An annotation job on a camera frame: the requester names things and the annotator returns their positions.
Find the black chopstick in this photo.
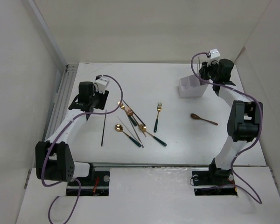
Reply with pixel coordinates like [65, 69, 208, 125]
[101, 110, 107, 147]
[122, 99, 146, 126]

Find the rose gold fork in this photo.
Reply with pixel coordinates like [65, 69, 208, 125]
[127, 106, 146, 137]

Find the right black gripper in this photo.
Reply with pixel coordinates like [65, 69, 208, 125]
[198, 58, 219, 81]

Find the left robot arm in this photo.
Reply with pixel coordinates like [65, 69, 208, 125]
[35, 77, 109, 185]

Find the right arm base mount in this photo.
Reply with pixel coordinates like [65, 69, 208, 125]
[190, 170, 238, 196]

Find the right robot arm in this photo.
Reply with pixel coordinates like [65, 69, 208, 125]
[192, 59, 263, 186]

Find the aluminium frame rail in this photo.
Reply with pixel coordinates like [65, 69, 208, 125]
[42, 64, 78, 141]

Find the small gold spoon green handle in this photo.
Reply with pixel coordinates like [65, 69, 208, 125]
[140, 124, 167, 147]

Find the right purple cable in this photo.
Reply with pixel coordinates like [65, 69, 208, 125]
[190, 51, 264, 205]

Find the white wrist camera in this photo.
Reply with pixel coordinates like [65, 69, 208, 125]
[94, 76, 110, 94]
[208, 49, 221, 61]

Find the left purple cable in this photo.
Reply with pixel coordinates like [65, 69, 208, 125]
[42, 74, 124, 222]

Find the brown wooden spoon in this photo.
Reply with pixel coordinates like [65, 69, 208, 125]
[190, 113, 218, 126]

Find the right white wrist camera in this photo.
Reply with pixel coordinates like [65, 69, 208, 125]
[208, 49, 221, 61]

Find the gold fork dark green handle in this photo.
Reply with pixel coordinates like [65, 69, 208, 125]
[154, 102, 162, 133]

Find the lilac utensil container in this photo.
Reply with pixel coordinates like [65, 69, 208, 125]
[178, 75, 208, 98]

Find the purple cable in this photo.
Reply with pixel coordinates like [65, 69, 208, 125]
[190, 51, 264, 205]
[42, 74, 124, 222]

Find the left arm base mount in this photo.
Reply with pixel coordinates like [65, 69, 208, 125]
[66, 162, 110, 196]

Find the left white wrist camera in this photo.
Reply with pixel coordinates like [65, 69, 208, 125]
[94, 76, 110, 94]

